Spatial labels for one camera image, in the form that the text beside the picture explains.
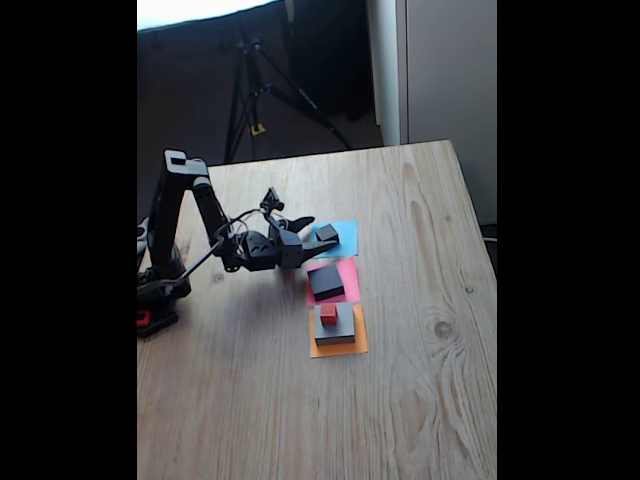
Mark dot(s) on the small black foam block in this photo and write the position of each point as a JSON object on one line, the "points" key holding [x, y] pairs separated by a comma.
{"points": [[328, 232]]}

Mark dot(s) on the medium dark foam block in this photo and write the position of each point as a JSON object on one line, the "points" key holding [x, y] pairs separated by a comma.
{"points": [[325, 281]]}

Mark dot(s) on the red cube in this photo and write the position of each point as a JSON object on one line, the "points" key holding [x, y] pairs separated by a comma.
{"points": [[328, 315]]}

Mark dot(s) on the large grey foam block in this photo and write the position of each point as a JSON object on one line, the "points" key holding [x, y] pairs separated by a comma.
{"points": [[345, 327]]}

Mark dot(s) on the blue paper sheet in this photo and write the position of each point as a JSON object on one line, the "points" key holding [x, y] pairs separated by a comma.
{"points": [[350, 240]]}

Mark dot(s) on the pink paper sheet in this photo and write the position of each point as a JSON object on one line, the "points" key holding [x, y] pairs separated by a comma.
{"points": [[352, 280]]}

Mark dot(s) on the orange paper sheet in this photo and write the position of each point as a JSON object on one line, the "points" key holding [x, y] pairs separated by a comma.
{"points": [[361, 335]]}

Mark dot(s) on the yellow tape marker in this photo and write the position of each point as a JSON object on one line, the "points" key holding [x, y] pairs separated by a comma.
{"points": [[257, 130]]}

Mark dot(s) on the red and black table clamp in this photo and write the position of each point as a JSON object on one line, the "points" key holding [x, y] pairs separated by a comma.
{"points": [[155, 324]]}

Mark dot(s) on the black tripod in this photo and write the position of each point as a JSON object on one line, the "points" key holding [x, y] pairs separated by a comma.
{"points": [[248, 80]]}

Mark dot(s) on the white cabinet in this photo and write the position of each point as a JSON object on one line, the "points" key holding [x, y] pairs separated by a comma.
{"points": [[450, 75]]}

